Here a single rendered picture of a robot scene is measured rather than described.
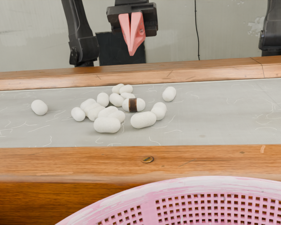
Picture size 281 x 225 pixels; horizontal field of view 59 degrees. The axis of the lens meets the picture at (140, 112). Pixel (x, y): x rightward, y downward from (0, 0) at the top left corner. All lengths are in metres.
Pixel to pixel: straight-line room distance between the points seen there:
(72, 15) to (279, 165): 0.69
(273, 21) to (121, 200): 0.75
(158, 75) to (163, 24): 1.86
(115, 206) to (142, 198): 0.02
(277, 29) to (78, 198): 0.74
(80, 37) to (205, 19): 1.78
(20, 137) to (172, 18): 2.13
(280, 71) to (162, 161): 0.41
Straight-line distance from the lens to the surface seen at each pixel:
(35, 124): 0.41
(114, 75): 0.56
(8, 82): 0.67
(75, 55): 0.79
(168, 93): 0.41
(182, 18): 2.41
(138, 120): 0.32
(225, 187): 0.19
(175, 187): 0.19
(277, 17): 0.86
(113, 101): 0.41
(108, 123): 0.32
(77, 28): 0.79
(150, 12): 0.55
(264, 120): 0.36
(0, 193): 0.26
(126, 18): 0.52
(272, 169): 0.22
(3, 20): 2.73
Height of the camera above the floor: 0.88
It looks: 22 degrees down
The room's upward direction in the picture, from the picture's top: 5 degrees counter-clockwise
